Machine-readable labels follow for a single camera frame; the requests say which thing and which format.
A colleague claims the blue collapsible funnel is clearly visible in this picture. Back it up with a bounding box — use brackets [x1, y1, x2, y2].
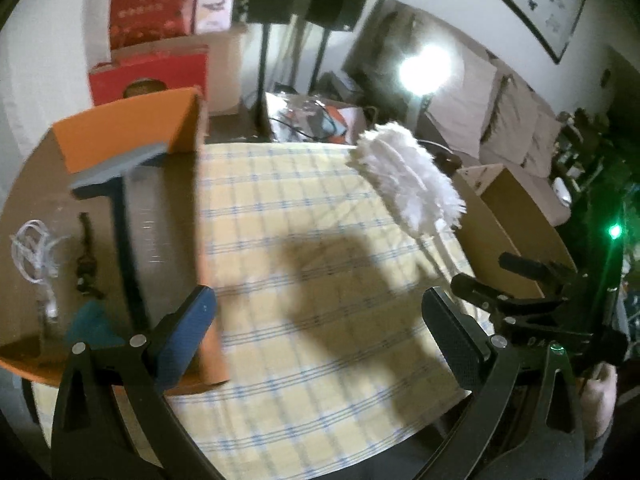
[64, 299, 125, 348]

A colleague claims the small black strap gadget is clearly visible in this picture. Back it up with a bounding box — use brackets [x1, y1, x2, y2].
[76, 211, 105, 300]

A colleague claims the grey squeegee with dark handle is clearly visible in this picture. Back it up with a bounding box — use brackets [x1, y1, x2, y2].
[70, 143, 167, 333]

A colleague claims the person's right hand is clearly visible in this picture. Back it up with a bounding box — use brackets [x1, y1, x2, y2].
[576, 363, 617, 441]

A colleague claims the open brown cardboard box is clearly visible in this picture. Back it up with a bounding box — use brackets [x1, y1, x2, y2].
[451, 164, 576, 298]

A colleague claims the white fluffy duster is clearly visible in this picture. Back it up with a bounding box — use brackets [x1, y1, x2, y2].
[345, 120, 468, 291]

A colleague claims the yellow plaid tablecloth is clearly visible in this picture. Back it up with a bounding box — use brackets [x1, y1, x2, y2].
[170, 143, 470, 479]

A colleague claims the orange cardboard fruit box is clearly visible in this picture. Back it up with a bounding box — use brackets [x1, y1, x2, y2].
[1, 88, 208, 386]

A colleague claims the brown sofa with cushions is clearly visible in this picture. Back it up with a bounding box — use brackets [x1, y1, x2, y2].
[345, 0, 570, 226]

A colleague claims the bright lamp light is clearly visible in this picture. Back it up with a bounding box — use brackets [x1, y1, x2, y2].
[398, 42, 456, 96]

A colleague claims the right black speaker on stand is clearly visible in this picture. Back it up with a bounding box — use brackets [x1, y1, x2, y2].
[305, 0, 367, 93]

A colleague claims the black speaker on stand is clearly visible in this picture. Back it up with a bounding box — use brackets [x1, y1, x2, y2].
[246, 0, 295, 131]
[305, 0, 367, 93]

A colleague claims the large brown cardboard box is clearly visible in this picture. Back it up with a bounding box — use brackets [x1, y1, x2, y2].
[111, 24, 247, 116]

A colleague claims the red collection gift box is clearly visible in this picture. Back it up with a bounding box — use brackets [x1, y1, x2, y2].
[88, 48, 208, 106]

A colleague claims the left black speaker on stand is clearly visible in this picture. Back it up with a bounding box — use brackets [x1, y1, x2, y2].
[246, 0, 295, 131]

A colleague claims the white pink tissue pack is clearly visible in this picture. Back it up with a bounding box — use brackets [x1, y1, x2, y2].
[194, 0, 234, 35]

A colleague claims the red paper gift bag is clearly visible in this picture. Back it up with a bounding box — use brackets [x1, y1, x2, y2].
[108, 0, 196, 50]

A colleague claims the clutter box with cables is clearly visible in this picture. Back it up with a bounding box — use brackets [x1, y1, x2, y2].
[262, 92, 368, 145]

